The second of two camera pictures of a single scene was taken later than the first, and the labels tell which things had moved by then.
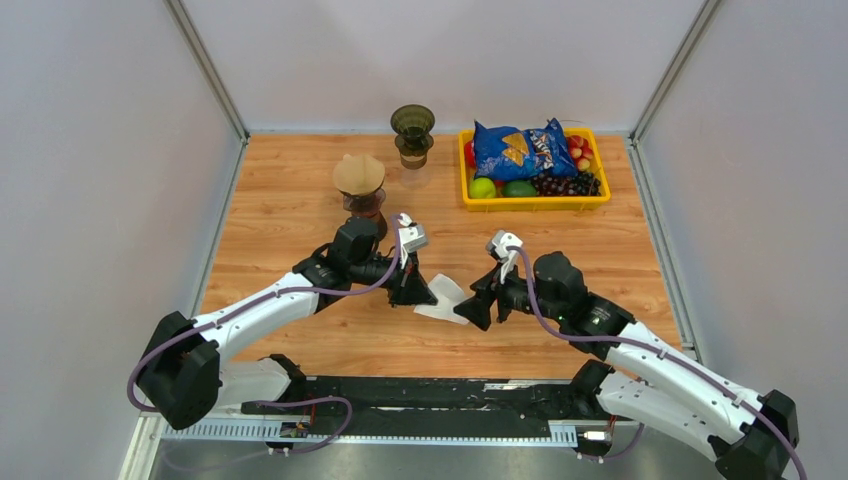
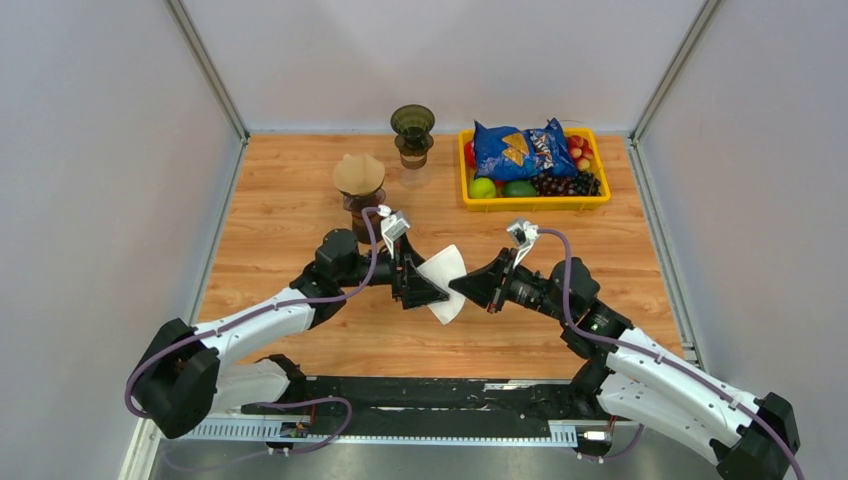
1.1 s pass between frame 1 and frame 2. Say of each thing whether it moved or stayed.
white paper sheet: moved
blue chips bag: stayed
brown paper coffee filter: stayed
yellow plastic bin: stayed
